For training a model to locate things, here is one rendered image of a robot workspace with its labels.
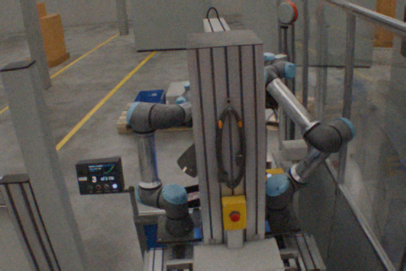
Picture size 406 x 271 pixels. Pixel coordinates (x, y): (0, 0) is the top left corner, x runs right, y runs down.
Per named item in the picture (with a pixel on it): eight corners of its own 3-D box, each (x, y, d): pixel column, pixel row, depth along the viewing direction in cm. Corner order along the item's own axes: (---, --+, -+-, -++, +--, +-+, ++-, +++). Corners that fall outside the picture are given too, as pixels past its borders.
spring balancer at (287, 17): (283, 22, 282) (276, 22, 279) (282, 0, 275) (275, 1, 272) (299, 24, 271) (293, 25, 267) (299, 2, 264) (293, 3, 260)
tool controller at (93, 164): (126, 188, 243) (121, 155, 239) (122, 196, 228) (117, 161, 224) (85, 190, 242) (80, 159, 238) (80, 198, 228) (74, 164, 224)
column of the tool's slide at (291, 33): (283, 224, 358) (286, 22, 279) (290, 227, 352) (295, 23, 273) (279, 227, 355) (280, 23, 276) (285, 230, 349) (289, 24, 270)
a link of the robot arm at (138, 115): (159, 214, 196) (149, 107, 176) (135, 207, 203) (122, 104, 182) (172, 203, 206) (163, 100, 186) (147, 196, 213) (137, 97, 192)
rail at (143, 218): (277, 209, 252) (278, 199, 248) (278, 213, 248) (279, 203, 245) (135, 222, 251) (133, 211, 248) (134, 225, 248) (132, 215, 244)
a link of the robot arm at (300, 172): (271, 182, 207) (328, 119, 165) (289, 172, 215) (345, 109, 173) (286, 201, 203) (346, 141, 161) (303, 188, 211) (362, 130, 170)
